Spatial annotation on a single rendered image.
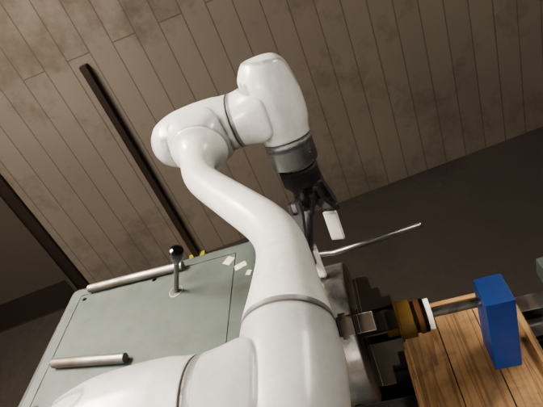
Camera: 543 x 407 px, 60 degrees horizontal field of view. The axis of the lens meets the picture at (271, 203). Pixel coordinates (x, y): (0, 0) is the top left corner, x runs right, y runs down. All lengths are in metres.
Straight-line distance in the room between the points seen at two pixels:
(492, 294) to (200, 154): 0.67
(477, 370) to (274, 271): 0.83
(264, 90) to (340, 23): 2.12
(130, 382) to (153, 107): 2.57
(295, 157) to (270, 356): 0.49
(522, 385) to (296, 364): 0.87
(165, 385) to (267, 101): 0.52
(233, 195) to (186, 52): 2.24
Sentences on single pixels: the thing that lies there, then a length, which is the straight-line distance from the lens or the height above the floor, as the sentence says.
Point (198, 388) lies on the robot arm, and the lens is 0.44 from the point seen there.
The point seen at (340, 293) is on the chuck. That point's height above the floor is 1.24.
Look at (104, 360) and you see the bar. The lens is 1.11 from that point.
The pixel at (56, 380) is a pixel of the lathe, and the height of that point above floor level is 1.25.
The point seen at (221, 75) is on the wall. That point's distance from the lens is 2.89.
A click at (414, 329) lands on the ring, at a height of 1.09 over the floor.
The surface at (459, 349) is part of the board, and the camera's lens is 1.30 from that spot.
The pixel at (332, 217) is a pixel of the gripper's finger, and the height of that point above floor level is 1.34.
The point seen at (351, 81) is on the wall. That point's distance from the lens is 3.02.
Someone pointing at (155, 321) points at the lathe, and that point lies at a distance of 1.13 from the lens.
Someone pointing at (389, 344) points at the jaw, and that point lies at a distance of 1.12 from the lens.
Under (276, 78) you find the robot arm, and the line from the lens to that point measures 0.82.
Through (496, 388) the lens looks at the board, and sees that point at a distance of 1.24.
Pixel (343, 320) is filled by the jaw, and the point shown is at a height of 1.21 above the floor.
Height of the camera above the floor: 1.94
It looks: 32 degrees down
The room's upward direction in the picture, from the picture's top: 24 degrees counter-clockwise
